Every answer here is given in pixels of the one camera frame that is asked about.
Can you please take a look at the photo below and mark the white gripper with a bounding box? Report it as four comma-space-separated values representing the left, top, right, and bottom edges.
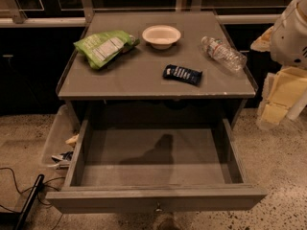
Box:
250, 0, 307, 130

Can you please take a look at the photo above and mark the grey top drawer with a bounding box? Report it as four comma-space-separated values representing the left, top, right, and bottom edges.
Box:
45, 117, 268, 215

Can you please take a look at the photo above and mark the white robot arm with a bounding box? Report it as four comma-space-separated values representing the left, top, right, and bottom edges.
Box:
250, 0, 307, 130

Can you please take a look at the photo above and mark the metal drawer knob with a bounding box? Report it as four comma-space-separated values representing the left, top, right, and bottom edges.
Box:
154, 202, 163, 213

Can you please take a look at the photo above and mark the white table leg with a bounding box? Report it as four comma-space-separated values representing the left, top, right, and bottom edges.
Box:
287, 90, 307, 120

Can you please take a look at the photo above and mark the clear plastic water bottle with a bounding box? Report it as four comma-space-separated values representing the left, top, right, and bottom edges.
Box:
201, 36, 247, 74

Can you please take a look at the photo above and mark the dark blue snack bar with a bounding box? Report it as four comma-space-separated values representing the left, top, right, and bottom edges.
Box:
162, 64, 202, 86

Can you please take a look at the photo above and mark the white paper bowl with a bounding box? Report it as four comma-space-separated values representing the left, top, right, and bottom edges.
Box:
142, 25, 181, 50

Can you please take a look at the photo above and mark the green chip bag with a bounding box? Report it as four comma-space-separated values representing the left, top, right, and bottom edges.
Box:
74, 30, 140, 70

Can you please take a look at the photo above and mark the clear plastic bin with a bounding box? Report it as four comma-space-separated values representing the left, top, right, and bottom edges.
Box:
40, 105, 79, 169

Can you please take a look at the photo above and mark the black bar on floor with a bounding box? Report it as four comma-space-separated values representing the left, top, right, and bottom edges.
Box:
13, 174, 44, 230

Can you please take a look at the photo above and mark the white railing frame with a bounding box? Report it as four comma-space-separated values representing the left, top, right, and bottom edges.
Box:
0, 0, 292, 25

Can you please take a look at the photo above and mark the black cable on floor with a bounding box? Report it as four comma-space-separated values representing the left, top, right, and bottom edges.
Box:
0, 167, 66, 230

